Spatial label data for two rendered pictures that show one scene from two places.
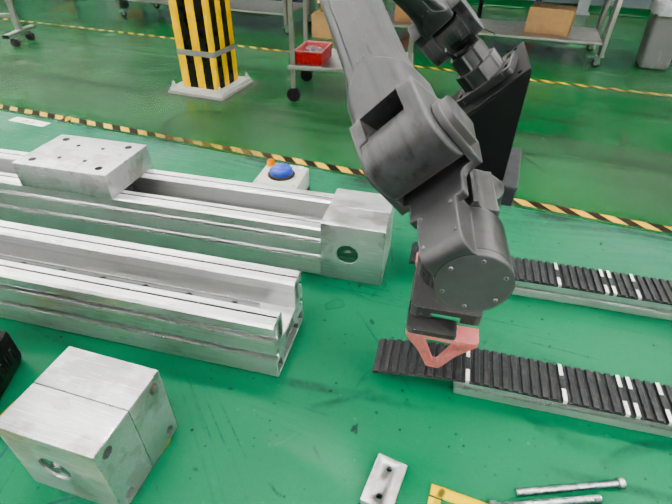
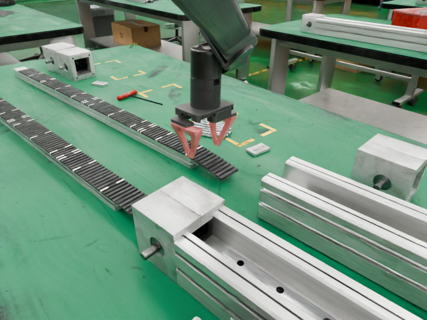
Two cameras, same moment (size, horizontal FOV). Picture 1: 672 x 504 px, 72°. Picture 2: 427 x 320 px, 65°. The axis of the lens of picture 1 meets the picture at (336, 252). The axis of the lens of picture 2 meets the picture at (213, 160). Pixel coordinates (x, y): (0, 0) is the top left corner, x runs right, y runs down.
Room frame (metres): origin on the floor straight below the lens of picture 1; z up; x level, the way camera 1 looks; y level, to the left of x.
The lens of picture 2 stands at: (0.86, 0.20, 1.18)
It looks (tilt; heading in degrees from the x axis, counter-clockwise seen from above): 32 degrees down; 210
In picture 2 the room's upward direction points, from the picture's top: straight up
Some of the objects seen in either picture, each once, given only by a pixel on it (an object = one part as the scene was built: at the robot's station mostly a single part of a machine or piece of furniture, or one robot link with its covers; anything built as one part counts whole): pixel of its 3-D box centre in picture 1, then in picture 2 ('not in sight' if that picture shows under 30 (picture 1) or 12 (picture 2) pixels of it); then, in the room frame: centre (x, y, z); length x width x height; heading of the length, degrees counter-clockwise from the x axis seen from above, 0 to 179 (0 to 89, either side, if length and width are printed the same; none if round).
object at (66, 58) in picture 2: not in sight; (73, 64); (0.03, -0.87, 0.83); 0.11 x 0.10 x 0.10; 168
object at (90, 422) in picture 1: (104, 415); (386, 174); (0.25, 0.22, 0.83); 0.11 x 0.10 x 0.10; 164
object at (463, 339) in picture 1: (439, 327); (213, 126); (0.33, -0.11, 0.88); 0.07 x 0.07 x 0.09; 78
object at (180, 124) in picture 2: not in sight; (195, 134); (0.38, -0.12, 0.88); 0.07 x 0.07 x 0.09; 78
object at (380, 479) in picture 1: (384, 483); (258, 149); (0.21, -0.05, 0.78); 0.05 x 0.03 x 0.01; 156
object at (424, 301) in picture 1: (452, 259); (205, 95); (0.35, -0.11, 0.95); 0.10 x 0.07 x 0.07; 168
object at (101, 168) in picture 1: (88, 172); not in sight; (0.66, 0.40, 0.87); 0.16 x 0.11 x 0.07; 77
